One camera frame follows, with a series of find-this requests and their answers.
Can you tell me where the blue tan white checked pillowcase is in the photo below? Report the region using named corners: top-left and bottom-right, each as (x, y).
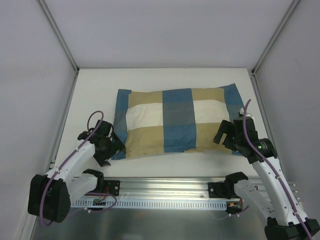
top-left (112, 83), bottom-right (244, 160)

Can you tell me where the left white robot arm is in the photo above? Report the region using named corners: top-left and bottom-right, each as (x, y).
top-left (27, 120), bottom-right (125, 223)

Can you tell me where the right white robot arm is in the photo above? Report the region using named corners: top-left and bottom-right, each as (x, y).
top-left (208, 115), bottom-right (320, 240)

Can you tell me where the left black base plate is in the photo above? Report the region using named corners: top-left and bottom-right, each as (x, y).
top-left (95, 179), bottom-right (121, 197)

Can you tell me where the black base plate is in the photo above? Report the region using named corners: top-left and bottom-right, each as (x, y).
top-left (207, 182), bottom-right (238, 199)
top-left (95, 179), bottom-right (121, 197)

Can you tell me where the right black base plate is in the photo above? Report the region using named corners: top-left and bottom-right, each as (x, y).
top-left (207, 182), bottom-right (238, 199)

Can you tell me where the slotted white cable duct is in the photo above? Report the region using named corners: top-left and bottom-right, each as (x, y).
top-left (71, 197), bottom-right (227, 211)

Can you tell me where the aluminium mounting rail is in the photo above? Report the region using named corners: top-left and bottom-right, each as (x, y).
top-left (29, 176), bottom-right (298, 204)

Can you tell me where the right aluminium frame post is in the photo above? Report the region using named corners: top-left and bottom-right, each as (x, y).
top-left (251, 0), bottom-right (301, 76)

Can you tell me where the aluminium frame post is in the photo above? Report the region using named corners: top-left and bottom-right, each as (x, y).
top-left (36, 0), bottom-right (80, 74)
top-left (251, 0), bottom-right (301, 76)

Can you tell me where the left aluminium frame post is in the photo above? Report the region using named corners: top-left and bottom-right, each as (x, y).
top-left (36, 0), bottom-right (80, 74)

